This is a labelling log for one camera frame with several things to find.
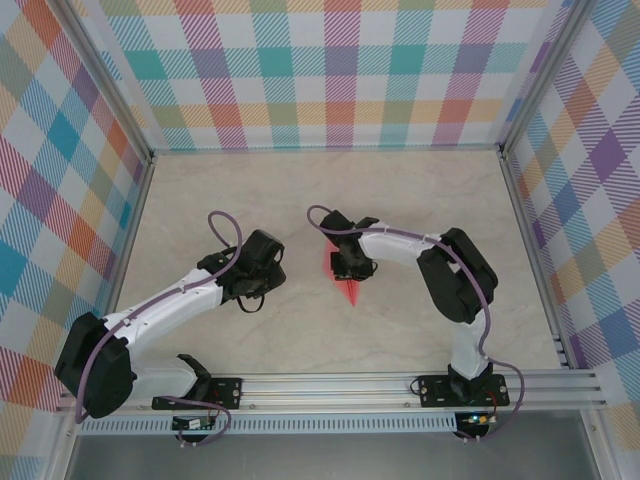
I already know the aluminium side rail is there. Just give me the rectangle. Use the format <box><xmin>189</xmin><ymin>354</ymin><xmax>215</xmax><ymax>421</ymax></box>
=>
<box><xmin>499</xmin><ymin>152</ymin><xmax>574</xmax><ymax>371</ymax></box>
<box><xmin>89</xmin><ymin>154</ymin><xmax>156</xmax><ymax>376</ymax></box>

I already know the pink paper sheet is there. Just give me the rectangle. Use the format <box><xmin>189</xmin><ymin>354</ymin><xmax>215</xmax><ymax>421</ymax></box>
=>
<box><xmin>322</xmin><ymin>244</ymin><xmax>361</xmax><ymax>307</ymax></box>

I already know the slotted grey cable duct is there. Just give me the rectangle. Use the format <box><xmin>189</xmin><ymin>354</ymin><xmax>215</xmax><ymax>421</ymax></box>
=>
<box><xmin>77</xmin><ymin>417</ymin><xmax>459</xmax><ymax>436</ymax></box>

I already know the wide aluminium mounting rail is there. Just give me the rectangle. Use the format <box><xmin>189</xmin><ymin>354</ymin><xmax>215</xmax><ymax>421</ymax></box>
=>
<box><xmin>54</xmin><ymin>369</ymin><xmax>609</xmax><ymax>414</ymax></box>

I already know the aluminium frame post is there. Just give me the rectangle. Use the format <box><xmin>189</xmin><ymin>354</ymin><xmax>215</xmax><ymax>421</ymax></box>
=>
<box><xmin>58</xmin><ymin>0</ymin><xmax>154</xmax><ymax>166</ymax></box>
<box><xmin>498</xmin><ymin>0</ymin><xmax>594</xmax><ymax>159</ymax></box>

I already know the grey metal panel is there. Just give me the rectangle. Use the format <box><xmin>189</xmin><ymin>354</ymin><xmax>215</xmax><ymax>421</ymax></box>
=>
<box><xmin>64</xmin><ymin>412</ymin><xmax>601</xmax><ymax>480</ymax></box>

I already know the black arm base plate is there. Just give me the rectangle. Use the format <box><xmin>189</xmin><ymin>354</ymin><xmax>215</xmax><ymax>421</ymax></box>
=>
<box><xmin>151</xmin><ymin>377</ymin><xmax>245</xmax><ymax>411</ymax></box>
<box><xmin>417</xmin><ymin>373</ymin><xmax>510</xmax><ymax>409</ymax></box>

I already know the thin aluminium wall bar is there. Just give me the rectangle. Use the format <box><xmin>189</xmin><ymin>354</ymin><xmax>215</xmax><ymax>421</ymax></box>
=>
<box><xmin>149</xmin><ymin>143</ymin><xmax>504</xmax><ymax>154</ymax></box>

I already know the purple cable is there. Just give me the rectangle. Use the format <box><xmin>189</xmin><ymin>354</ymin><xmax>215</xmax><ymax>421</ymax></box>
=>
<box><xmin>74</xmin><ymin>209</ymin><xmax>247</xmax><ymax>449</ymax></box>
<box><xmin>306</xmin><ymin>203</ymin><xmax>527</xmax><ymax>444</ymax></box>

